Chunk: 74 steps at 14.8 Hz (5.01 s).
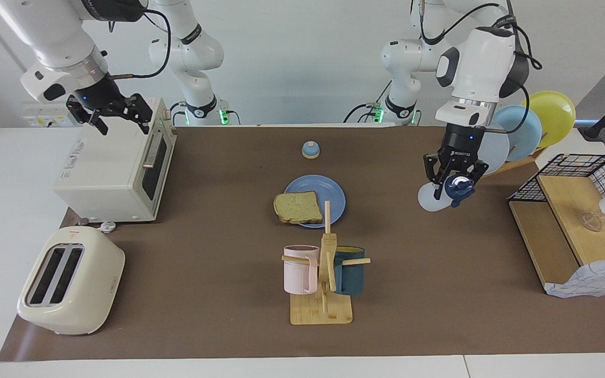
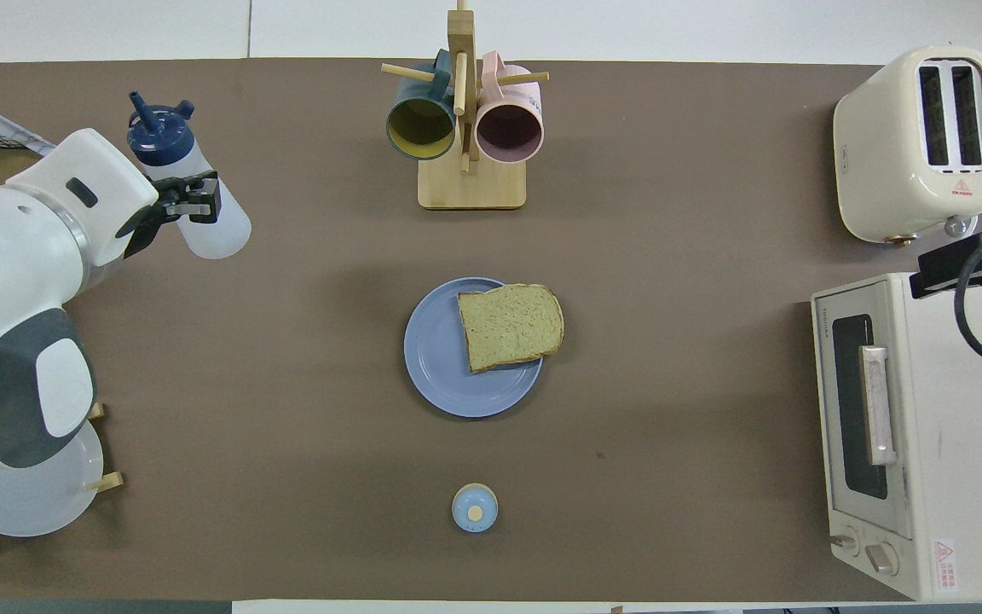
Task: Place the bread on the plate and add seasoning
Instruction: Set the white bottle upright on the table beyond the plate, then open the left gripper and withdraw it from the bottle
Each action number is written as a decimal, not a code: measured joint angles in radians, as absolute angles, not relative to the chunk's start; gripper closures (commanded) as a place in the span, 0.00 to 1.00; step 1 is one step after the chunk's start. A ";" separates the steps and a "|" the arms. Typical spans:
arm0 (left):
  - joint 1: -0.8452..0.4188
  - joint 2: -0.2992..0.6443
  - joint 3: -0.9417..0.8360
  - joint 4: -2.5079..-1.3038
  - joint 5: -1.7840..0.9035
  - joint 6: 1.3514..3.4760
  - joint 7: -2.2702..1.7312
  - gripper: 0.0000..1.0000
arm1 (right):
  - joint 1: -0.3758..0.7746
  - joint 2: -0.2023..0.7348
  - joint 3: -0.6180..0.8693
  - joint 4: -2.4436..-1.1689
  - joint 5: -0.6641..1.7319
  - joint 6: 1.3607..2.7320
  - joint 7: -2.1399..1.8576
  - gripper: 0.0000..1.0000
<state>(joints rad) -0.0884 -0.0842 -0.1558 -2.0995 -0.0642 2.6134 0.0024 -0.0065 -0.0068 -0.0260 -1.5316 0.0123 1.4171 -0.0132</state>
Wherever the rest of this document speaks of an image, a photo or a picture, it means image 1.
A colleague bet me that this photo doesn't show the white toaster power cable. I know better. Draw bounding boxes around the white toaster power cable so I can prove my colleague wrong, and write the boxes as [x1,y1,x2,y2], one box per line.
[78,217,117,233]

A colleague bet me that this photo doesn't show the cream two-slot toaster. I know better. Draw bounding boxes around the cream two-slot toaster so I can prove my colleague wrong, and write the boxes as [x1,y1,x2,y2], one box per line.
[17,226,126,335]

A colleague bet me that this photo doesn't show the yellow plate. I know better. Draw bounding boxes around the yellow plate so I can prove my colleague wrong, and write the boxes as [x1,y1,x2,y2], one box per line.
[521,91,577,149]

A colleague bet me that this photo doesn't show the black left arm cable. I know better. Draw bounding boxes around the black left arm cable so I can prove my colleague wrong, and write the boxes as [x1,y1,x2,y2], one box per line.
[410,0,543,135]

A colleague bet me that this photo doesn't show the pink mug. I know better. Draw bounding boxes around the pink mug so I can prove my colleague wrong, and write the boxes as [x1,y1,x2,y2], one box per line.
[283,245,320,295]

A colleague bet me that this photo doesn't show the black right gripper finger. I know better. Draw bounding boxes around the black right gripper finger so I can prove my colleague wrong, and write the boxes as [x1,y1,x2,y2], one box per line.
[119,93,154,136]
[66,100,109,137]

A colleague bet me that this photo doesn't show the white wall socket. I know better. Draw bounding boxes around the white wall socket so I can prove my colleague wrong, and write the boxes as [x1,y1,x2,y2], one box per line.
[23,101,75,127]

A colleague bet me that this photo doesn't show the wooden plate rack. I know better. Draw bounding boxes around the wooden plate rack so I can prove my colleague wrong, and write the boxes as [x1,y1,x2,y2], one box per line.
[485,133,549,176]

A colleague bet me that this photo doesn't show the small clear glass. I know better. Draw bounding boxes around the small clear glass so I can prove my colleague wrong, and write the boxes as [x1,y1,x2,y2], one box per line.
[578,212,603,233]

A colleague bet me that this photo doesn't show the light blue plate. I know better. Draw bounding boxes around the light blue plate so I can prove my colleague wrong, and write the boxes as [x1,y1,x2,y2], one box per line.
[492,105,543,162]

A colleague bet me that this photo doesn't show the clear squeeze bottle blue cap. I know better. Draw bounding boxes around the clear squeeze bottle blue cap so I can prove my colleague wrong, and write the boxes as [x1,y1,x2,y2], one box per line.
[418,174,476,213]

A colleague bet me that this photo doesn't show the blue round plate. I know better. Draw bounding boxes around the blue round plate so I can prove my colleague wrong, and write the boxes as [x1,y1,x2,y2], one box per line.
[283,175,346,229]

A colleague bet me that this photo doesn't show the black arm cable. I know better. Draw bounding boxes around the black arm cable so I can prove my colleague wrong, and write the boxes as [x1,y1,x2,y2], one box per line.
[410,0,543,135]
[107,7,173,80]

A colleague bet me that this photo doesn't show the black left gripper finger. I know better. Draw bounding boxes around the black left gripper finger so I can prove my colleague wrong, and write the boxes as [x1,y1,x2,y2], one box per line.
[422,151,447,201]
[464,156,490,191]

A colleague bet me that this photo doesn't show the teal mug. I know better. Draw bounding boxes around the teal mug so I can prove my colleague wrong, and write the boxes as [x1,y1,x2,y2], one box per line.
[332,246,366,296]

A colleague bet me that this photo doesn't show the brown table mat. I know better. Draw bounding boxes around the brown table mat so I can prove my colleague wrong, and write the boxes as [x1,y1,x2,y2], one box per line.
[0,126,605,362]

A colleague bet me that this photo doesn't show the pale grey plate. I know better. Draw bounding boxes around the pale grey plate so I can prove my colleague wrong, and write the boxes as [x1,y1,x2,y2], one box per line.
[478,123,510,175]

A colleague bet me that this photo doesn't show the toasted bread slice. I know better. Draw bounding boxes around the toasted bread slice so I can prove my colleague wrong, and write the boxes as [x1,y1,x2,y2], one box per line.
[274,191,324,225]

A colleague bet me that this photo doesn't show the wooden shelf with wire frame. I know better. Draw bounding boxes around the wooden shelf with wire frame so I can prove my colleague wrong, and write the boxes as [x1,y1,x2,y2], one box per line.
[507,154,605,295]

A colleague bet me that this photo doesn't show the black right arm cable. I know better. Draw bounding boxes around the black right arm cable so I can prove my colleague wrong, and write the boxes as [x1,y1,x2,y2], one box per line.
[107,7,173,80]

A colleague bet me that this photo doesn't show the white toaster oven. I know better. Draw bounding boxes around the white toaster oven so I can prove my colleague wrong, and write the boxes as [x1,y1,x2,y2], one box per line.
[53,97,177,224]

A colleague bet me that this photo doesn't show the wooden mug tree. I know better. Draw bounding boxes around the wooden mug tree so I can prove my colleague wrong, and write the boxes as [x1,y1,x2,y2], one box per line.
[281,201,372,325]

